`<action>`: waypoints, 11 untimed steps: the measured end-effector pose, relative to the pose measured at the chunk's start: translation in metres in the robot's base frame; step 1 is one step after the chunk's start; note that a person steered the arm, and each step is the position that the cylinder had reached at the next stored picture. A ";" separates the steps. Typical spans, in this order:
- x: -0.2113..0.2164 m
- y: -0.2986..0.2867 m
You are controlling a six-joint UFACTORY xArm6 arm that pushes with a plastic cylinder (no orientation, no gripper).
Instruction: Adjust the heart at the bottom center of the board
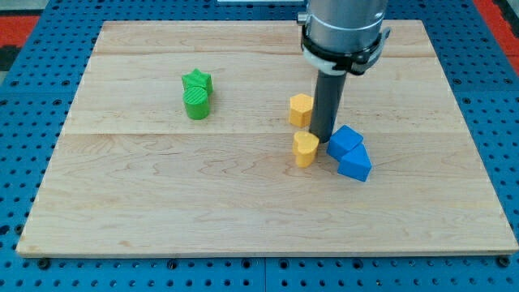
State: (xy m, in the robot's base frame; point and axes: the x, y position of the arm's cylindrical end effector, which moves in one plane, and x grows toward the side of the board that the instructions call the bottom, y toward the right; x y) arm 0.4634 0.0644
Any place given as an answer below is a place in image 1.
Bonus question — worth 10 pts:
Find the yellow heart block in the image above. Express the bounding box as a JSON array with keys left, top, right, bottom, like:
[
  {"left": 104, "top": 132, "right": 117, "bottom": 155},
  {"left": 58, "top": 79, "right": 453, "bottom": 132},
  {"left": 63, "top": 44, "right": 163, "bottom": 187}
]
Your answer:
[{"left": 292, "top": 131, "right": 320, "bottom": 168}]

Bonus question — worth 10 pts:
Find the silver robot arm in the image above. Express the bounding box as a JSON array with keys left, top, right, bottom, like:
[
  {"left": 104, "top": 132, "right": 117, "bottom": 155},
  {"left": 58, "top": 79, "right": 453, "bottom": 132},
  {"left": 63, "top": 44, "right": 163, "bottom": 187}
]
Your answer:
[{"left": 297, "top": 0, "right": 388, "bottom": 53}]

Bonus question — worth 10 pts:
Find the light wooden board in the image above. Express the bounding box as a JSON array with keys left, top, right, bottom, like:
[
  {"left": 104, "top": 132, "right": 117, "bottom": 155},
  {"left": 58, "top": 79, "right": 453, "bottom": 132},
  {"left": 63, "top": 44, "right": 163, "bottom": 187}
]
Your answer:
[{"left": 17, "top": 20, "right": 518, "bottom": 258}]

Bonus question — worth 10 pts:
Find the yellow pentagon block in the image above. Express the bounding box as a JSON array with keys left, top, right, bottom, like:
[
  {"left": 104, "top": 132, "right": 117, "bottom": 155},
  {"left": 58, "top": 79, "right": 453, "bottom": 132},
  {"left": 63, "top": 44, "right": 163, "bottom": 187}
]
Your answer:
[{"left": 289, "top": 93, "right": 314, "bottom": 127}]

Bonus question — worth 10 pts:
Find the green cylinder block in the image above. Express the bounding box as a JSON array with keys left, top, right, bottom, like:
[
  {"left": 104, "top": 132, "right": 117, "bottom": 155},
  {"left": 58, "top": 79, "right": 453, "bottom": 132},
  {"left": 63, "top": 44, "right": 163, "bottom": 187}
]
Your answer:
[{"left": 182, "top": 87, "right": 210, "bottom": 120}]

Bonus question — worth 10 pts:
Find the blue cube block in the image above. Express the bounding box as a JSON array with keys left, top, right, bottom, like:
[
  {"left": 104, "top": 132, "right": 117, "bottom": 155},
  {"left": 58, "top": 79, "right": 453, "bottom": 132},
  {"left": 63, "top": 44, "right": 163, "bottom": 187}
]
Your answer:
[{"left": 327, "top": 125, "right": 363, "bottom": 161}]

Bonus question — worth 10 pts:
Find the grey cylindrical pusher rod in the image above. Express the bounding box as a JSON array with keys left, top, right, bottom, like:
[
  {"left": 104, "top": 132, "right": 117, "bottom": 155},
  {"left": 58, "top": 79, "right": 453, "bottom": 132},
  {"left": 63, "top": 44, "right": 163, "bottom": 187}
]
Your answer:
[{"left": 309, "top": 71, "right": 346, "bottom": 144}]

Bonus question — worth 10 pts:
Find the green star block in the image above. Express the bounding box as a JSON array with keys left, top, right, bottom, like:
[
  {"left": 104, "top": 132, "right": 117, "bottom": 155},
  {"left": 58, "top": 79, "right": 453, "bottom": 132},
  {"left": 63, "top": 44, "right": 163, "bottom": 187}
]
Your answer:
[{"left": 182, "top": 68, "right": 213, "bottom": 96}]

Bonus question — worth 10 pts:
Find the blue triangle block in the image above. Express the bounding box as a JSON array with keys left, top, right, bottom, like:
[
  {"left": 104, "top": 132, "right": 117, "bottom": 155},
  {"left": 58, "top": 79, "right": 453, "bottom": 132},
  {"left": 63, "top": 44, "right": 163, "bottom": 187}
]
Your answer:
[{"left": 337, "top": 144, "right": 372, "bottom": 182}]

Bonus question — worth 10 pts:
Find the black and white clamp ring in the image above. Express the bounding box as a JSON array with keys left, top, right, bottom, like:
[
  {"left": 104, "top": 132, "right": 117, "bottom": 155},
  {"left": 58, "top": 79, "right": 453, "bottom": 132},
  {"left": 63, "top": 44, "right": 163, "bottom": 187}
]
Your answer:
[{"left": 300, "top": 27, "right": 392, "bottom": 77}]

